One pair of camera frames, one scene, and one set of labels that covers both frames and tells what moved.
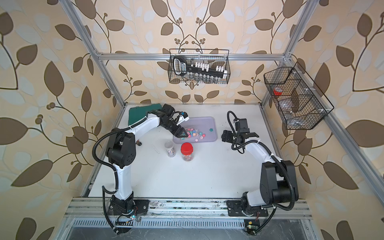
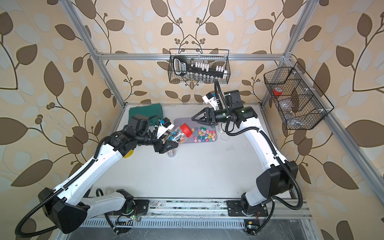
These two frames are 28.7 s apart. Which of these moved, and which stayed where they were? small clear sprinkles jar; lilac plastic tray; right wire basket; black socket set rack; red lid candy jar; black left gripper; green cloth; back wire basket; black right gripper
Moved: black left gripper; red lid candy jar; black right gripper
Stayed: lilac plastic tray; small clear sprinkles jar; right wire basket; green cloth; black socket set rack; back wire basket
